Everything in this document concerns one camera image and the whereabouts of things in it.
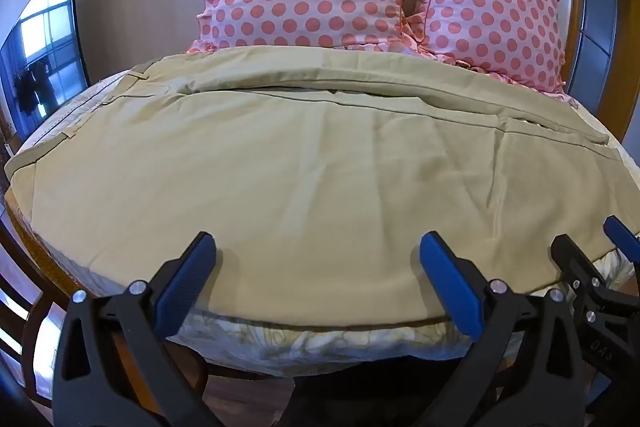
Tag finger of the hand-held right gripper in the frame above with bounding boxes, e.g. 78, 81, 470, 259
550, 234, 603, 303
603, 215, 640, 270

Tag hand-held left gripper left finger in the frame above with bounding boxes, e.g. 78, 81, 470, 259
59, 231, 227, 427

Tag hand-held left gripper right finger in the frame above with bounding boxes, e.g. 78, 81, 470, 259
419, 231, 587, 427

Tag beige pants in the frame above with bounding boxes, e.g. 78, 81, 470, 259
4, 46, 640, 327

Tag white floral bed sheet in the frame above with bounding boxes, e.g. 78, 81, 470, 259
4, 72, 640, 379

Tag dark wooden chair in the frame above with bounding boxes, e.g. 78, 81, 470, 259
0, 212, 57, 410

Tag wooden framed glass door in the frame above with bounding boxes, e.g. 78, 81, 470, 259
531, 0, 640, 146

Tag black television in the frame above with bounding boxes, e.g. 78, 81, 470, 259
0, 0, 92, 142

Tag wooden bed frame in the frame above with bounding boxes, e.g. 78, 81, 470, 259
4, 194, 296, 380

